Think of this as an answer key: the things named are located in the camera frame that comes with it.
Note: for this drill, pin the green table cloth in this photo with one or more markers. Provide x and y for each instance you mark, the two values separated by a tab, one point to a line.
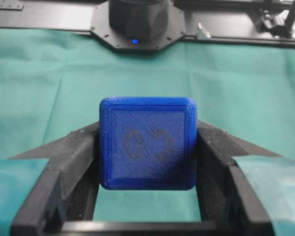
52	83

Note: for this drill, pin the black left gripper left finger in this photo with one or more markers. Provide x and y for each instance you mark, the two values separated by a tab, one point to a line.
67	187

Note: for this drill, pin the black camera stand clamp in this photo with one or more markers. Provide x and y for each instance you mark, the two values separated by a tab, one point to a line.
276	25

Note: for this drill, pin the black right robot arm base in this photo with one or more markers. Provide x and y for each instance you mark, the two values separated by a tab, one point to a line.
138	25

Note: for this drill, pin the blue 3D-printed cube block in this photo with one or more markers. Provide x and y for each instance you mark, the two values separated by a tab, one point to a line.
148	143

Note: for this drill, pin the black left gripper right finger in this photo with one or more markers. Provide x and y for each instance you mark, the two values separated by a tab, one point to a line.
227	202

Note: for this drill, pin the black aluminium frame rail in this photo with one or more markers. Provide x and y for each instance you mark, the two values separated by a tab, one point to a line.
207	21

